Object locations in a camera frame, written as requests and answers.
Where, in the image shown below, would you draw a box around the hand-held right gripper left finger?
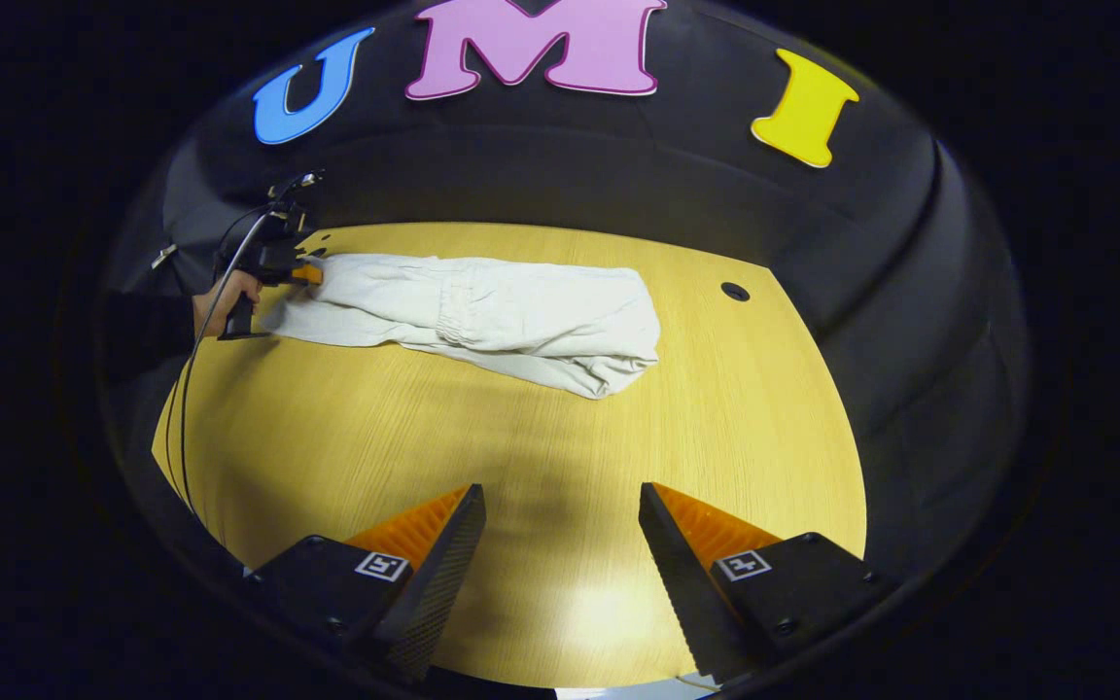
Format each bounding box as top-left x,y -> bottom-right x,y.
247,483 -> 488,682

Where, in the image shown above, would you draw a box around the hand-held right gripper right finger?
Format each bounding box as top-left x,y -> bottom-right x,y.
638,481 -> 901,683

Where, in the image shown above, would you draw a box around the black backdrop cloth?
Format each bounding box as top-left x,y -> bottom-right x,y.
98,0 -> 1033,584

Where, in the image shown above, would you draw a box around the white jeans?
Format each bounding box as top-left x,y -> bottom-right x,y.
259,253 -> 663,402

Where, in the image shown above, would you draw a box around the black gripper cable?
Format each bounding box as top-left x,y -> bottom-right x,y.
163,199 -> 279,516

